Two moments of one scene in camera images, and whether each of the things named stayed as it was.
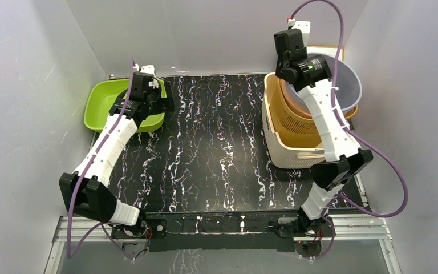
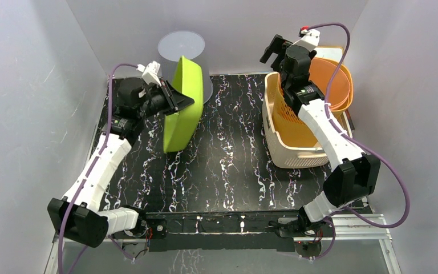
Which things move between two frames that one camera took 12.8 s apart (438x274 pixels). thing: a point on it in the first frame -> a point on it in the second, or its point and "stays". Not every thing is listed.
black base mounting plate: [212, 232] stays
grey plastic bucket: [348, 86] -> [173, 46]
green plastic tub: [100, 96] -> [181, 127]
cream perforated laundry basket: [284, 155] stays
